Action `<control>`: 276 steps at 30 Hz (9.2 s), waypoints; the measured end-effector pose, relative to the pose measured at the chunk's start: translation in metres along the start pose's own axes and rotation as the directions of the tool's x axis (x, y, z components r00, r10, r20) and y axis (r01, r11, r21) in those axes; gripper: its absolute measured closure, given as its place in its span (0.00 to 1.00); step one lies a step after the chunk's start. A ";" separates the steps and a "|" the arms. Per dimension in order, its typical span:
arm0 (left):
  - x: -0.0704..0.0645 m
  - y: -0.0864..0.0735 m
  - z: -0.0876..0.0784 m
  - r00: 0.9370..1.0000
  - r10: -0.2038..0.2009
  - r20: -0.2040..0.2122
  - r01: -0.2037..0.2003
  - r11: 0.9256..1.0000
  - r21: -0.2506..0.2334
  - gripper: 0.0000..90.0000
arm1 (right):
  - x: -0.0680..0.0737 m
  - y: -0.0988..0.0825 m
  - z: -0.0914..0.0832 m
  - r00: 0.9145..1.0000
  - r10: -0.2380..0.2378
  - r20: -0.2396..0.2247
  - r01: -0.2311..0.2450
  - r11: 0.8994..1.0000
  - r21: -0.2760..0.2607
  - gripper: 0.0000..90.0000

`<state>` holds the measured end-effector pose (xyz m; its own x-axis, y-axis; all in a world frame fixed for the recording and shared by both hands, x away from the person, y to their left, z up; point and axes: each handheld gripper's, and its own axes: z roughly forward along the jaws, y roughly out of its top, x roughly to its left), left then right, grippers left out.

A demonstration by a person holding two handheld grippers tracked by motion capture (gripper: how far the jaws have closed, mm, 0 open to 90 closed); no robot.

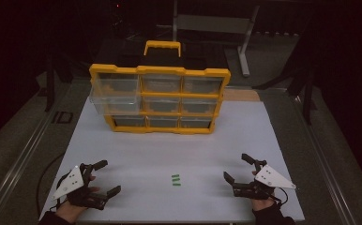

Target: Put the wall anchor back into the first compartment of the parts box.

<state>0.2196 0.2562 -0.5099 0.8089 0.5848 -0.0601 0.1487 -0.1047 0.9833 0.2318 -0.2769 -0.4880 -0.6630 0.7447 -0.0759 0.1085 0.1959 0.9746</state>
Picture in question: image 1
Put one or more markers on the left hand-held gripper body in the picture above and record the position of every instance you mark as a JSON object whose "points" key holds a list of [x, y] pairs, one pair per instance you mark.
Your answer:
{"points": [[71, 182]]}

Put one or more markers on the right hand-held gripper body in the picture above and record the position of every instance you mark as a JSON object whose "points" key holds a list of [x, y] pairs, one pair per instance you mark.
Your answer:
{"points": [[273, 178]]}

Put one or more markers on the green wall plug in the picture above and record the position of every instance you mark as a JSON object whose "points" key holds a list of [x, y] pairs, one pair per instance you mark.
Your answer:
{"points": [[176, 184], [175, 176], [176, 179]]}

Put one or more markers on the clear plastic bin drawer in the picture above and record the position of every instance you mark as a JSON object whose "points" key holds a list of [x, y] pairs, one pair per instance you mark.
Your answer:
{"points": [[116, 100]]}

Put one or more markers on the yellow and black organizer cabinet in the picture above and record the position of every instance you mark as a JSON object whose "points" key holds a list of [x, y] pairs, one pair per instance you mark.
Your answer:
{"points": [[160, 69]]}

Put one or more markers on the person's right hand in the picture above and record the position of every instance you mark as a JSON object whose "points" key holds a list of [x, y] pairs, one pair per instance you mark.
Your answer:
{"points": [[262, 204]]}

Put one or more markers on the person's left hand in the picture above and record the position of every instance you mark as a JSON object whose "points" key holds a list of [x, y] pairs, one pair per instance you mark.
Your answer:
{"points": [[69, 213]]}

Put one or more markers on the brown cardboard piece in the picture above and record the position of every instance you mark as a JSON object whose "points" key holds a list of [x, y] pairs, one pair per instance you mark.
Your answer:
{"points": [[241, 95]]}

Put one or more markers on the grid of clear small drawers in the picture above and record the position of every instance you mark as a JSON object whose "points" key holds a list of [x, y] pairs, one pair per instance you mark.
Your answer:
{"points": [[162, 104]]}

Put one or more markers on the black tripod stand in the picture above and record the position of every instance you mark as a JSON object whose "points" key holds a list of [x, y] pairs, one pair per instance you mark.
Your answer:
{"points": [[309, 93]]}

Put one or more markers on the grey metal stand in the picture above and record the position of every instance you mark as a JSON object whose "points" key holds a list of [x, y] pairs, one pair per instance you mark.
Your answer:
{"points": [[213, 23]]}

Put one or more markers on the aluminium rail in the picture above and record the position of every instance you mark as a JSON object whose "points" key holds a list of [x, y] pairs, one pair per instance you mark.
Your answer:
{"points": [[323, 159], [21, 161]]}

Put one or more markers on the black post stand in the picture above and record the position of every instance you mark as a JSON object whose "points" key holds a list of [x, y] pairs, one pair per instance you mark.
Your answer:
{"points": [[48, 93]]}

